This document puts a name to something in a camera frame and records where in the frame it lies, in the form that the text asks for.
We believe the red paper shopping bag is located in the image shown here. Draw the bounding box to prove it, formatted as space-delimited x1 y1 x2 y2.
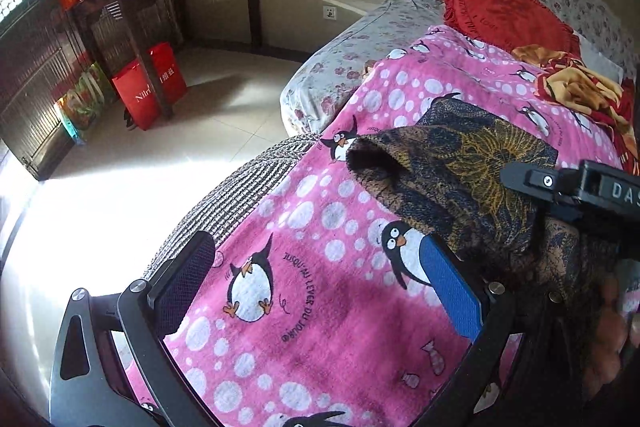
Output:
110 41 189 131

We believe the pink penguin blanket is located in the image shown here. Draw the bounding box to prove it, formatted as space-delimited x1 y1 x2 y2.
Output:
166 26 620 426

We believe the red heart shaped cushion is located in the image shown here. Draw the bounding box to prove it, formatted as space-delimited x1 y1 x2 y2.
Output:
444 0 580 55

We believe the person's right hand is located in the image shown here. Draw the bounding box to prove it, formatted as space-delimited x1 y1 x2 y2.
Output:
582 274 639 400

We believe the grey woven mat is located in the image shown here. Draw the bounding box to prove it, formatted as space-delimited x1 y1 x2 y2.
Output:
143 134 320 280

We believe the dark floral patterned garment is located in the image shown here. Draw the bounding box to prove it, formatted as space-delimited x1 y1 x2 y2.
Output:
346 98 616 300

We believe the wall power socket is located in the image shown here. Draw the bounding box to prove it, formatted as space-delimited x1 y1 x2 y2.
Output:
323 5 337 20

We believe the colourful green gift bag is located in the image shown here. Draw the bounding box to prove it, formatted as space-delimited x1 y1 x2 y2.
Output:
53 63 116 145

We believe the floral bed sheet mattress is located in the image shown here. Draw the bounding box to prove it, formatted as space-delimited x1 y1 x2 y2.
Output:
280 0 444 136

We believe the red gold satin quilt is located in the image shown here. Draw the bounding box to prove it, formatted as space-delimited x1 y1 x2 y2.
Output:
511 44 639 176

